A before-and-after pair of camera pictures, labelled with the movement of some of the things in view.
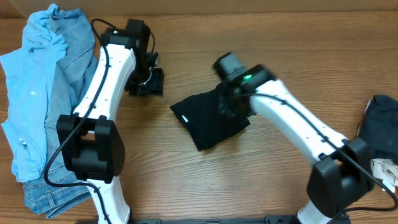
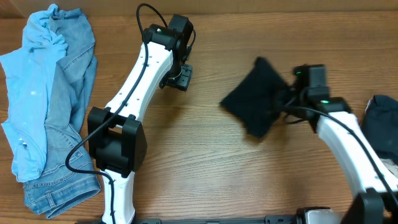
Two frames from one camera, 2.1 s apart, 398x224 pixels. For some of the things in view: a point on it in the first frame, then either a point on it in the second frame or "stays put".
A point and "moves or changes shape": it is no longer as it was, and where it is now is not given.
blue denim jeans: x=73 y=81 stays put
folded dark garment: x=379 y=127 stays put
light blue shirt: x=30 y=71 stays put
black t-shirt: x=213 y=119 moves or changes shape
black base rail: x=268 y=219 stays put
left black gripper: x=157 y=87 → x=183 y=81
